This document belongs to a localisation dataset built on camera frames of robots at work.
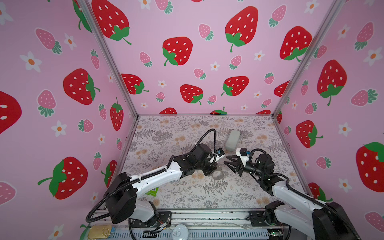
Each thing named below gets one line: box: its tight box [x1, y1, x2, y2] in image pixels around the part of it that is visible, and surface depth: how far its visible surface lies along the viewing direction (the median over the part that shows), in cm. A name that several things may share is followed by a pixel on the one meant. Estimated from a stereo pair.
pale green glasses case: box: [225, 130, 241, 152], surface depth 105 cm
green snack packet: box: [144, 187, 159, 197], surface depth 84 cm
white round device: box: [172, 224, 189, 240], surface depth 67 cm
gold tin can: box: [88, 224, 112, 240], surface depth 69 cm
